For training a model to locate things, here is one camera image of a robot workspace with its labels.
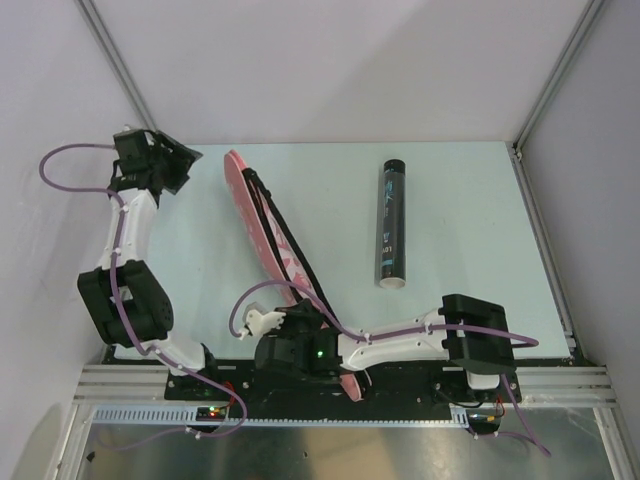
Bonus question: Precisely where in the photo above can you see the pink racket cover bag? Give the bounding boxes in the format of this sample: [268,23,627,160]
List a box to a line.
[223,149,374,404]

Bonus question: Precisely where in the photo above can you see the black shuttlecock tube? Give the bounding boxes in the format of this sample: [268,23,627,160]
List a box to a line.
[377,159,406,290]

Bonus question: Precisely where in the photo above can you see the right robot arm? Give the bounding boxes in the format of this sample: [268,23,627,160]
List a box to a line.
[244,294,515,401]

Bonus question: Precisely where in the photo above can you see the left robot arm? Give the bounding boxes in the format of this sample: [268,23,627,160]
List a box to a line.
[77,129,222,399]

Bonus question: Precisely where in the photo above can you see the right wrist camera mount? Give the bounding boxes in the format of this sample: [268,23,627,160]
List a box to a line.
[239,302,286,340]

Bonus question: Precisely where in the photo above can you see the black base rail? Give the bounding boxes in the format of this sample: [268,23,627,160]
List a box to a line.
[164,357,524,421]

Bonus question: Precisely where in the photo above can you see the left aluminium frame post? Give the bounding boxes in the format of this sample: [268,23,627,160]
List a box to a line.
[74,0,157,130]

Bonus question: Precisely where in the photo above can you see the aluminium frame post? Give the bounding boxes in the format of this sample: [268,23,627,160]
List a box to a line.
[512,0,609,161]
[74,0,157,130]

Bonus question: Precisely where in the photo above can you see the right aluminium frame post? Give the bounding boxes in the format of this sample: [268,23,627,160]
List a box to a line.
[512,0,609,161]

